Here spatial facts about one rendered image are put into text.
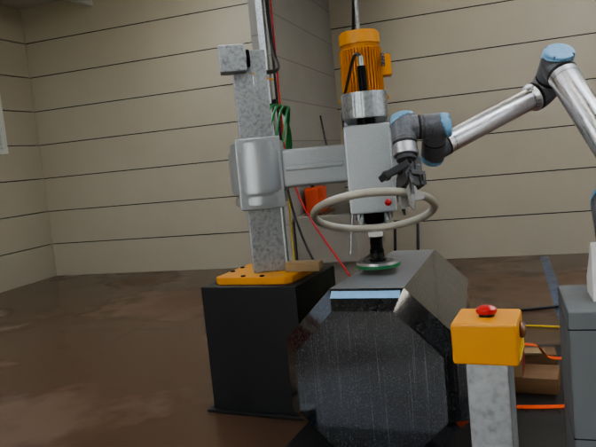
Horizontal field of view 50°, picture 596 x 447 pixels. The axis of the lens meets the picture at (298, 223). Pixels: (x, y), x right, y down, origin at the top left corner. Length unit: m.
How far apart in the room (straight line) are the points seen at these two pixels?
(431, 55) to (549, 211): 2.33
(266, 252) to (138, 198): 5.92
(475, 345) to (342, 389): 1.70
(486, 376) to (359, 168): 1.88
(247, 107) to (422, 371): 1.79
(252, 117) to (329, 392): 1.62
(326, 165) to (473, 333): 2.53
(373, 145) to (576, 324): 1.29
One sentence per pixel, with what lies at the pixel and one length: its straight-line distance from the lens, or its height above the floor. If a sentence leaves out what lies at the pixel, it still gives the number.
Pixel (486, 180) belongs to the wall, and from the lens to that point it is 8.07.
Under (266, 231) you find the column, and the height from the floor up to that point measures 1.02.
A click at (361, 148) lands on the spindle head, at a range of 3.03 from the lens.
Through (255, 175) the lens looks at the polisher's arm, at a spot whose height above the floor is 1.35.
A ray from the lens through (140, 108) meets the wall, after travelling 9.44.
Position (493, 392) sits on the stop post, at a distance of 1.31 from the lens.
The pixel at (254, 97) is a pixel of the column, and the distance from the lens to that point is 3.71.
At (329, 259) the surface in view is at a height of 0.44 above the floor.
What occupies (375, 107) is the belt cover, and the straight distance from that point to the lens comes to 3.02.
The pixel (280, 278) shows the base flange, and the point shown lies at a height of 0.77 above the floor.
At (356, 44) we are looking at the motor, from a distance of 3.74.
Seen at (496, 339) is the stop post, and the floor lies 1.05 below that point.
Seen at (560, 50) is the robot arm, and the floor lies 1.72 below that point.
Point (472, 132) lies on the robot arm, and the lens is 2.56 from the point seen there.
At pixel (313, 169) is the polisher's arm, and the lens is 3.68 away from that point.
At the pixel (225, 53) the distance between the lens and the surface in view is 3.65.
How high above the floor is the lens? 1.42
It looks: 6 degrees down
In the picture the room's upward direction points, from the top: 6 degrees counter-clockwise
